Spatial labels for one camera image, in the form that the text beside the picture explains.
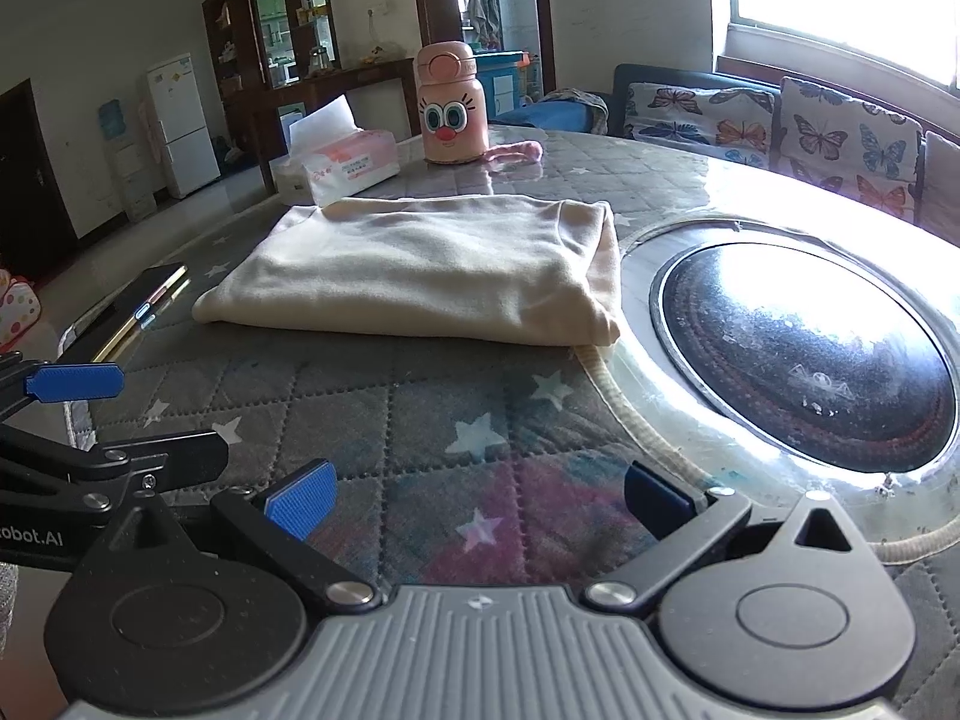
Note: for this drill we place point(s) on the dark wooden display cabinet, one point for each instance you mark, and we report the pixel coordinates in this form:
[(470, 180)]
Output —
[(360, 90)]

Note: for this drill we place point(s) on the polka dot bag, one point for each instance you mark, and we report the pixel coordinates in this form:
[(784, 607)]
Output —
[(19, 311)]

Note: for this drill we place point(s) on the person's left forearm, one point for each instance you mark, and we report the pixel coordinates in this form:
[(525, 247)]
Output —
[(6, 600)]

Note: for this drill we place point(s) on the cream knit garment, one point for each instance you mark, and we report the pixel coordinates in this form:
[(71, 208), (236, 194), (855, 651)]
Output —
[(420, 270)]

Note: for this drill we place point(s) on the pink white tissue box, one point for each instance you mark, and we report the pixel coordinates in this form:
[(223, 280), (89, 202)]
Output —
[(337, 165)]

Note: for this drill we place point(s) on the dark brown door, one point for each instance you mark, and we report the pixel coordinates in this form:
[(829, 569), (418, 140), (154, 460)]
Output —
[(37, 187)]

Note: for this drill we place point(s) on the dark wooden door frame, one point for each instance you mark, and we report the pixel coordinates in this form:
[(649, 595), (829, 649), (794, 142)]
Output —
[(431, 0)]

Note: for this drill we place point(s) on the butterfly print cushion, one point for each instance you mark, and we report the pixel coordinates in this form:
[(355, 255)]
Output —
[(697, 120), (840, 142)]

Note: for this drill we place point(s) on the plain beige cushion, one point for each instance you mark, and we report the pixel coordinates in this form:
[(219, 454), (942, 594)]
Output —
[(943, 195)]

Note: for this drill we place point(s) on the white refrigerator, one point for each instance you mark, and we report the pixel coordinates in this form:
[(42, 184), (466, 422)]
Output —
[(180, 127)]

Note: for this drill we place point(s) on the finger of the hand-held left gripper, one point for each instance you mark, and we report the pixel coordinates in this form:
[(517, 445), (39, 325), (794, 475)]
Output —
[(195, 454), (75, 382)]

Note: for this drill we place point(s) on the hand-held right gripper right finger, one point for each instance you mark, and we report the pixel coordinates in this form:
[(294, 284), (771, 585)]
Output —
[(660, 496)]

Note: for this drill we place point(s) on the grey throw blanket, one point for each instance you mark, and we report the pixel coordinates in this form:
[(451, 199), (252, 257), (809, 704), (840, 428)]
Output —
[(577, 99)]

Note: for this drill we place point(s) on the dark blue sofa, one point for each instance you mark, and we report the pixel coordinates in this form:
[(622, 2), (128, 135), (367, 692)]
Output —
[(652, 73)]

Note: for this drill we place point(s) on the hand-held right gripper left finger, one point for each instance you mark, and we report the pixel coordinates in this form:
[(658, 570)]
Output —
[(300, 501)]

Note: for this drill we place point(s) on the pink cartoon face bottle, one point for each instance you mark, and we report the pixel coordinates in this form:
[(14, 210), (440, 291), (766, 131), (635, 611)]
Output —
[(450, 120)]

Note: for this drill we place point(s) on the blue storage cabinet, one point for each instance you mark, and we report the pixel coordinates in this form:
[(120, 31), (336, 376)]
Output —
[(502, 86)]

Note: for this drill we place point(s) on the round black cooktop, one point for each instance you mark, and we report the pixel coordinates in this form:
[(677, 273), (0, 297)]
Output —
[(787, 360)]

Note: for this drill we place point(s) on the black smartphone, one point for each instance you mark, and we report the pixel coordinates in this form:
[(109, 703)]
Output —
[(127, 307)]

